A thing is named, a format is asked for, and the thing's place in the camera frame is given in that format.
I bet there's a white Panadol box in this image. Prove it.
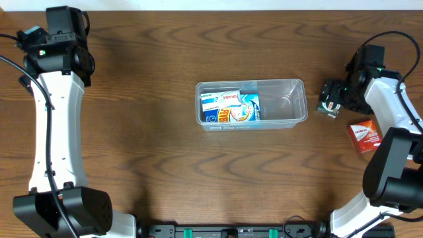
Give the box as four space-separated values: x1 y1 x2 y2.
200 90 241 112

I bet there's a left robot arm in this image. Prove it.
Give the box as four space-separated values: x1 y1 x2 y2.
13 6 137 237

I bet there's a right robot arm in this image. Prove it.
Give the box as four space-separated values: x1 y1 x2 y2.
319 45 422 237

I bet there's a blue Kool Fever box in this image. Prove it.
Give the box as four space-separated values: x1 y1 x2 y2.
204 94 261 122

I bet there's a green Zam-Buk box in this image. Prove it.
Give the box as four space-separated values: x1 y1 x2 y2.
317 101 342 118

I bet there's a clear plastic container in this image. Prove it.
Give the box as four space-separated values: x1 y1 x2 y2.
196 79 308 131

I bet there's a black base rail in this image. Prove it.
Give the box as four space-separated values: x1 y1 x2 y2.
137 223 331 238

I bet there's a red medicine box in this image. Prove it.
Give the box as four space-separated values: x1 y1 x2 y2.
348 120 382 153

